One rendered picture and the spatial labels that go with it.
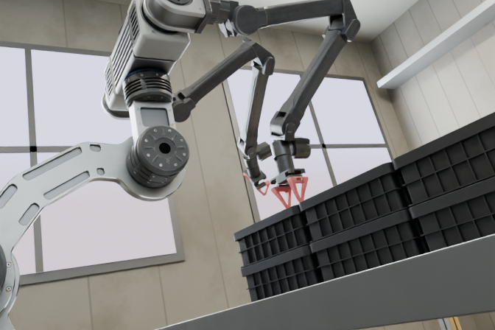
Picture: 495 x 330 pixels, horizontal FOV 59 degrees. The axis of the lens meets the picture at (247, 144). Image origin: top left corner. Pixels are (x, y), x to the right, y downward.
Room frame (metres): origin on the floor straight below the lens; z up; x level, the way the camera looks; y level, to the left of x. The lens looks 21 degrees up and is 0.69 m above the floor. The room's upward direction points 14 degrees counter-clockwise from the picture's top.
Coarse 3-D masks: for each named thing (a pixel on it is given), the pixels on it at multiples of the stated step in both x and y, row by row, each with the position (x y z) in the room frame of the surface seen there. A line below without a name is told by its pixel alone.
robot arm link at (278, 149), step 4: (276, 140) 1.27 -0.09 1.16; (280, 140) 1.26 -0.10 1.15; (272, 144) 1.27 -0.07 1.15; (276, 144) 1.26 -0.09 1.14; (280, 144) 1.26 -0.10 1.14; (284, 144) 1.27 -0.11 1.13; (288, 144) 1.28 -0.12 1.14; (292, 144) 1.30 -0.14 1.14; (272, 148) 1.28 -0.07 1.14; (276, 148) 1.27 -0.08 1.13; (280, 148) 1.26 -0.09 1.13; (284, 148) 1.26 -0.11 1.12; (288, 148) 1.27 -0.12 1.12; (292, 148) 1.30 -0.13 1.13; (272, 152) 1.29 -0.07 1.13; (276, 152) 1.27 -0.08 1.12; (280, 152) 1.26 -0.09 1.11; (284, 152) 1.26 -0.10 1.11; (288, 152) 1.27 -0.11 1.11; (292, 152) 1.30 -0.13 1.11; (276, 156) 1.27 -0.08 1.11
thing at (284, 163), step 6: (282, 156) 1.26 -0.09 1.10; (288, 156) 1.27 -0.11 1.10; (276, 162) 1.27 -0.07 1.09; (282, 162) 1.26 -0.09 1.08; (288, 162) 1.27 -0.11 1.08; (276, 168) 1.28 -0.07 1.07; (282, 168) 1.26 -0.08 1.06; (288, 168) 1.26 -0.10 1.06; (294, 168) 1.28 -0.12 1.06; (288, 174) 1.25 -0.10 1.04; (294, 174) 1.28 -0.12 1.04; (300, 174) 1.28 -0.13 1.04; (270, 180) 1.31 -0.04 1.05
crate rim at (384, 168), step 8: (376, 168) 0.97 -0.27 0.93; (384, 168) 0.96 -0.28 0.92; (392, 168) 0.96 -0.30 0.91; (360, 176) 1.01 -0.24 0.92; (368, 176) 0.99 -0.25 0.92; (376, 176) 0.98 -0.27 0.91; (344, 184) 1.05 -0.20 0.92; (352, 184) 1.03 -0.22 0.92; (360, 184) 1.01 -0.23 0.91; (320, 192) 1.10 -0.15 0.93; (328, 192) 1.09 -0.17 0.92; (336, 192) 1.07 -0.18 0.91; (304, 200) 1.15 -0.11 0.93; (312, 200) 1.13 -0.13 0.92; (320, 200) 1.11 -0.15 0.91; (304, 208) 1.15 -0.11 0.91
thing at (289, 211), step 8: (288, 208) 1.19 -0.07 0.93; (296, 208) 1.18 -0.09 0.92; (272, 216) 1.24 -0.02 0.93; (280, 216) 1.22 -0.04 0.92; (288, 216) 1.20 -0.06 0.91; (256, 224) 1.29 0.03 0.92; (264, 224) 1.27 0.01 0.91; (272, 224) 1.25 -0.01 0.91; (240, 232) 1.35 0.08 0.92; (248, 232) 1.33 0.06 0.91
